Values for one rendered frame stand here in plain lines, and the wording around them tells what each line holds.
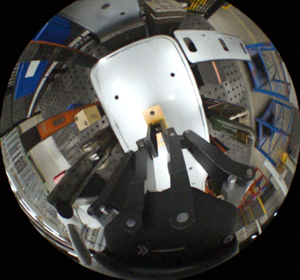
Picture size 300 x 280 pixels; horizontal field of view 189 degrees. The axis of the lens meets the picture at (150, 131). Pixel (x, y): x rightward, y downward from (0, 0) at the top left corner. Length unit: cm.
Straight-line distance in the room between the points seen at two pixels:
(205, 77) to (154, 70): 13
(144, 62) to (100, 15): 16
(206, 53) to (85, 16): 27
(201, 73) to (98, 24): 27
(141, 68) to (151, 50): 5
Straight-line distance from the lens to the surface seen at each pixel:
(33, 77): 46
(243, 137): 22
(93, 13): 23
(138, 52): 24
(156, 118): 20
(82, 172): 21
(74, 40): 35
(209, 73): 29
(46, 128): 19
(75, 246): 74
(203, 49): 28
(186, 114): 24
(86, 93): 67
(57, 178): 28
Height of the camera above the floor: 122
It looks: 69 degrees down
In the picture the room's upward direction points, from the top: 176 degrees counter-clockwise
